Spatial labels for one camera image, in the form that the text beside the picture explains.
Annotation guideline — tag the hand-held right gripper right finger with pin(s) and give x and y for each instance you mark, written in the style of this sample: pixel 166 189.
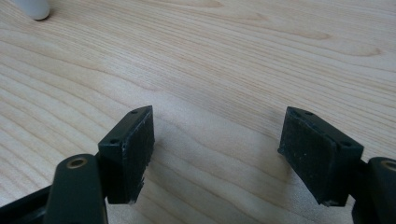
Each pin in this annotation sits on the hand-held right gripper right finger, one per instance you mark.
pixel 314 158

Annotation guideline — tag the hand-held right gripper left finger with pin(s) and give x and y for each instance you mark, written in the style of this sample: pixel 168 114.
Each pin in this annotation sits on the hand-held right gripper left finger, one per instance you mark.
pixel 130 155

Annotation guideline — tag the white cylindrical object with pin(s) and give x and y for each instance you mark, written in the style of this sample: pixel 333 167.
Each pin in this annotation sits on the white cylindrical object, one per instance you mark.
pixel 34 8

